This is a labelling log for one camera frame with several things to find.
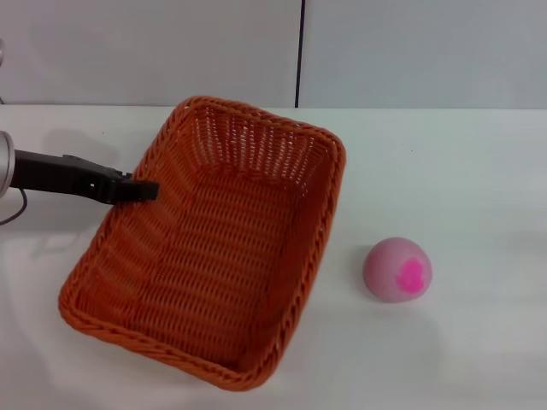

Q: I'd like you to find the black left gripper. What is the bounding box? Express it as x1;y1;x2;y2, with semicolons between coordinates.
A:
9;149;161;206

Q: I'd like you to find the orange woven plastic basket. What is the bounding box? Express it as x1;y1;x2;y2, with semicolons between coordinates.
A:
58;95;347;393

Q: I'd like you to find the pink peach toy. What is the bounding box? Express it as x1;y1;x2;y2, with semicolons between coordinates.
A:
362;237;433;304

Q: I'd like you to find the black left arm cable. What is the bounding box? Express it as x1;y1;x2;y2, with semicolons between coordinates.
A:
0;187;29;228

